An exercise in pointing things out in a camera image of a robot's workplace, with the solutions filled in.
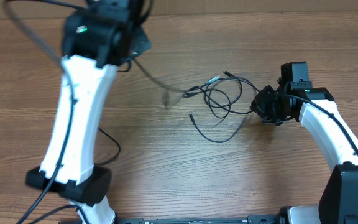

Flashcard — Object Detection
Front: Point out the black USB-C cable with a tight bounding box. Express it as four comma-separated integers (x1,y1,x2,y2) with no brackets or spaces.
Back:
183,70,260,144

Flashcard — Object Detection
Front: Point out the black USB-A cable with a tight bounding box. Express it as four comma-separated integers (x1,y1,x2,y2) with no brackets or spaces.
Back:
96,57,222,166

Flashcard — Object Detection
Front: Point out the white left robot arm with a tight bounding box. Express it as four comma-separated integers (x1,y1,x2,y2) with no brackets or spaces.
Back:
25,1,151,223

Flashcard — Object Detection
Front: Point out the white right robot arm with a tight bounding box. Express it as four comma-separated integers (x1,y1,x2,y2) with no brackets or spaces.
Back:
250,62,358,224

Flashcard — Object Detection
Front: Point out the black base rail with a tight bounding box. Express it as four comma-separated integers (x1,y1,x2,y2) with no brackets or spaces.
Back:
113,215,288,224

